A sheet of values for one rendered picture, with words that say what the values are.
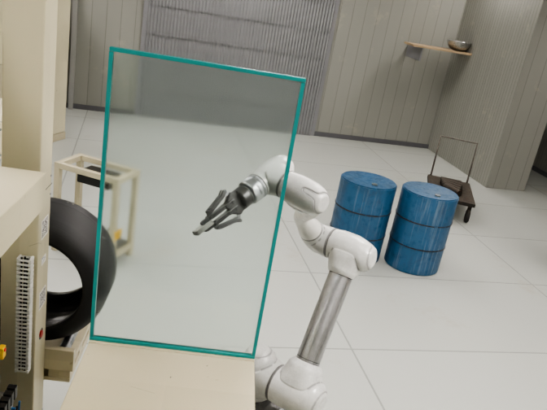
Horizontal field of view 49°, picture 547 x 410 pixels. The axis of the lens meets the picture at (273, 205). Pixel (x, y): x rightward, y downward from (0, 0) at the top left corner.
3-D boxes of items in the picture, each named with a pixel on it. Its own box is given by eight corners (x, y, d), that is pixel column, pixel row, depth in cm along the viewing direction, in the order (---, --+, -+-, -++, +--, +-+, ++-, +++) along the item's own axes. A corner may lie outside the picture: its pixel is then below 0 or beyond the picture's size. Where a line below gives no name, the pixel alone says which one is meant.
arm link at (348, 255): (277, 400, 253) (322, 424, 243) (260, 401, 239) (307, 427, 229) (342, 231, 260) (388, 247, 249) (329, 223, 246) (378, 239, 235)
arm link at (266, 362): (250, 372, 266) (254, 331, 258) (284, 390, 257) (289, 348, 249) (228, 391, 253) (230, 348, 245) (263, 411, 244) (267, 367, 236)
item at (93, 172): (111, 269, 501) (118, 180, 474) (50, 249, 516) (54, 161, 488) (133, 254, 533) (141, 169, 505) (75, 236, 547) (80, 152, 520)
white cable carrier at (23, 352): (28, 373, 224) (31, 260, 207) (14, 372, 223) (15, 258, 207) (32, 366, 228) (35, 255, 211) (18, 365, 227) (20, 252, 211)
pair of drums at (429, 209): (318, 240, 633) (334, 166, 605) (420, 248, 658) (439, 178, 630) (335, 270, 571) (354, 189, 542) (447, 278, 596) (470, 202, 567)
